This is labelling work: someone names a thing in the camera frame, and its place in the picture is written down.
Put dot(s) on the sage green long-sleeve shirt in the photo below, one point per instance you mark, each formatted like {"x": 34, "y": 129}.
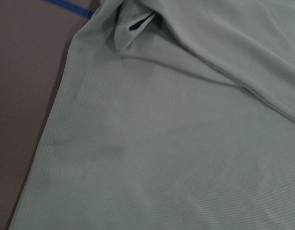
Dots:
{"x": 171, "y": 115}

